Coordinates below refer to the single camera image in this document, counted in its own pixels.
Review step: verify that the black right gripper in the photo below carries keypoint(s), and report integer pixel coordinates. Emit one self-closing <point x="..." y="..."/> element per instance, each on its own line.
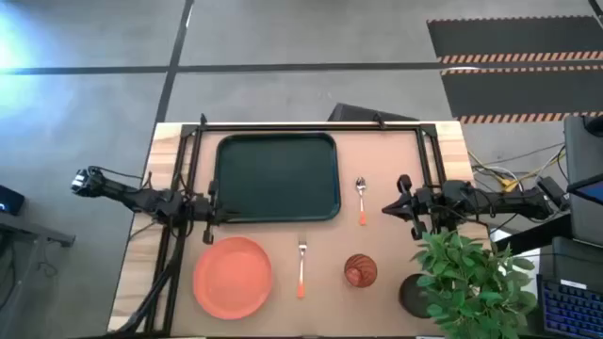
<point x="424" y="205"/>

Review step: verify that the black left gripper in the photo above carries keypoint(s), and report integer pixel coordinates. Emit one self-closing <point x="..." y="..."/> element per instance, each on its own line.
<point x="202" y="209"/>

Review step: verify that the orange plastic plate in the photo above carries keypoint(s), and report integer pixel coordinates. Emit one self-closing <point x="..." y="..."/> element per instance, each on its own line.
<point x="232" y="278"/>

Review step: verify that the orange faceted plastic cup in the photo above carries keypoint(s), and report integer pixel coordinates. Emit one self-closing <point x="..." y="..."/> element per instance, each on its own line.
<point x="360" y="270"/>

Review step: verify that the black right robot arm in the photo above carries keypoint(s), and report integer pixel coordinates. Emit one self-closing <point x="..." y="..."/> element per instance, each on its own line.
<point x="509" y="202"/>

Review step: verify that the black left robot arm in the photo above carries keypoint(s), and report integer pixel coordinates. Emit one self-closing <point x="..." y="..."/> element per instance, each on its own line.
<point x="122" y="193"/>

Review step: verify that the dark green plastic tray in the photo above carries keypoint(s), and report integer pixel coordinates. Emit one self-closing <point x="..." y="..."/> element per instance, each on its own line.
<point x="278" y="179"/>

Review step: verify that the tan table mat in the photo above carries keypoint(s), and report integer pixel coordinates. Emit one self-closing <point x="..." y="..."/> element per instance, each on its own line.
<point x="330" y="245"/>

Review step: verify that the dark round plant pot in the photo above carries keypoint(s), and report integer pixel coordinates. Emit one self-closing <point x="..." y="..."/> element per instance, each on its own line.
<point x="412" y="296"/>

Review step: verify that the green leafy plant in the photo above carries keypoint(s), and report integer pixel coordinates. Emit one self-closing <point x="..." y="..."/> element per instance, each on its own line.
<point x="471" y="282"/>

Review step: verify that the black angular box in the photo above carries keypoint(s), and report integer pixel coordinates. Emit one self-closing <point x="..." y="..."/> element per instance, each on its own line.
<point x="358" y="114"/>

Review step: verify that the black side desk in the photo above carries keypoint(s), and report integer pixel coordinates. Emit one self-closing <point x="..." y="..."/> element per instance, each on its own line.
<point x="532" y="235"/>

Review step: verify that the black power adapter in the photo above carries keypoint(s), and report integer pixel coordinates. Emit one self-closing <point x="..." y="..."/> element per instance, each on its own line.
<point x="552" y="192"/>

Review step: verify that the black hazard-striped floor mat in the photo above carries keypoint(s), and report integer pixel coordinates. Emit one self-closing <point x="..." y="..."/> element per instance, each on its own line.
<point x="513" y="37"/>
<point x="518" y="92"/>

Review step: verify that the grey computer case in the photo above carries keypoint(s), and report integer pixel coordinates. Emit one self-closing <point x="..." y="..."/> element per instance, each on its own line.
<point x="581" y="150"/>

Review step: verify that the blue lit screen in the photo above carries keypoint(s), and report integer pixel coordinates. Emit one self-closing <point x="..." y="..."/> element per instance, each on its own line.
<point x="591" y="190"/>

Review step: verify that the grey side desk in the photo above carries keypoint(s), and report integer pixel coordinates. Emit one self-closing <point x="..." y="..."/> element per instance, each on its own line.
<point x="28" y="228"/>

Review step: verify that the backlit computer keyboard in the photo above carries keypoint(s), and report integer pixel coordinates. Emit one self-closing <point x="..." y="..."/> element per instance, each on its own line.
<point x="572" y="311"/>

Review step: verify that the small black electronic device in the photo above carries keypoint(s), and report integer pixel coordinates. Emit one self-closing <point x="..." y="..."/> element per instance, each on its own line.
<point x="10" y="200"/>

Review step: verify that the black frame clamp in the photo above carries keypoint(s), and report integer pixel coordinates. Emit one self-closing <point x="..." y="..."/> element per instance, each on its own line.
<point x="379" y="120"/>
<point x="203" y="120"/>

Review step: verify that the black aluminium rig frame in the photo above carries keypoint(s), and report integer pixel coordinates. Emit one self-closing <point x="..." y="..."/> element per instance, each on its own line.
<point x="306" y="127"/>

